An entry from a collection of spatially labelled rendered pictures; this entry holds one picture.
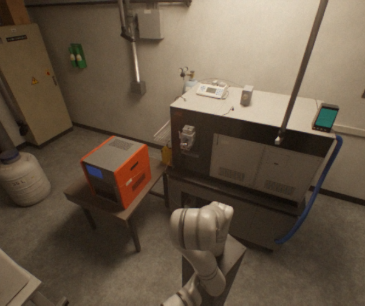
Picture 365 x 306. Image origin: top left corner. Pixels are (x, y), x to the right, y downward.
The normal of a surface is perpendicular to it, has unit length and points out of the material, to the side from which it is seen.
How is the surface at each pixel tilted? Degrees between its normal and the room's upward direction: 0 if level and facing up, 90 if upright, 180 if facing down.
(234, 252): 0
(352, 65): 90
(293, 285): 0
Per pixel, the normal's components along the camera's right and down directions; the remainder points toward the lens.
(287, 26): -0.41, 0.54
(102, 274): 0.00, -0.80
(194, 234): -0.29, -0.08
